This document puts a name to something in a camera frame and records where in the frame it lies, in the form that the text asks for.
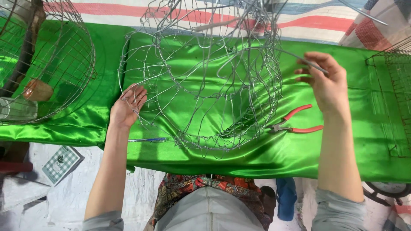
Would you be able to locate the person's right hand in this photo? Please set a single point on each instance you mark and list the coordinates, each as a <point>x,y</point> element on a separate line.
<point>329,81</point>

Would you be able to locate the checked green white booklet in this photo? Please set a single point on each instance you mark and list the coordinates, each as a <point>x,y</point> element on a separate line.
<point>62,164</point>

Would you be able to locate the brown cylindrical spool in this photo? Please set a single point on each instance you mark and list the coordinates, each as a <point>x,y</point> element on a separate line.
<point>38,90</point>

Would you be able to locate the blue ballpoint pen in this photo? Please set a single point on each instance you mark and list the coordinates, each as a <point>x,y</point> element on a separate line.
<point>149,140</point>

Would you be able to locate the person's patterned clothing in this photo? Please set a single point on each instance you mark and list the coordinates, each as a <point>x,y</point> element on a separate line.
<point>208,205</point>

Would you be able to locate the dark round stool frame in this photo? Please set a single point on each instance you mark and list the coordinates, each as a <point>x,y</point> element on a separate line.
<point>387,192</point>

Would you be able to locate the green satin cloth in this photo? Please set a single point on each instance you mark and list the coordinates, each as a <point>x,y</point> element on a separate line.
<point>244,112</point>

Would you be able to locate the blue slipper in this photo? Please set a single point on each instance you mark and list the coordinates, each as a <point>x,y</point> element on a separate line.
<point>286,199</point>

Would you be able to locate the person's left hand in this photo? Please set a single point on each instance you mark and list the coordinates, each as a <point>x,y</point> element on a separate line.
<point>125,110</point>

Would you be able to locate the dark wooden stick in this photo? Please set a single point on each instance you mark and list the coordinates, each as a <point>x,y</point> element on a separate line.
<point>27,48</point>

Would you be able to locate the person's left fingers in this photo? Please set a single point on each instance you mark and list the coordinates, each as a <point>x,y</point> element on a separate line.
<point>136,94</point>

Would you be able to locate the person's right fingers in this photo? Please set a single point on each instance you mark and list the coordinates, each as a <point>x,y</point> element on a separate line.
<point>310,69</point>

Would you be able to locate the striped red blue tarp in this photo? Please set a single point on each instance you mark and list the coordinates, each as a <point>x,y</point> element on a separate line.
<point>305,19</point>

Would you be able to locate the clear plastic bottle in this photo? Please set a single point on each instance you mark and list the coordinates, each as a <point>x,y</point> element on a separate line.
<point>16,109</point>

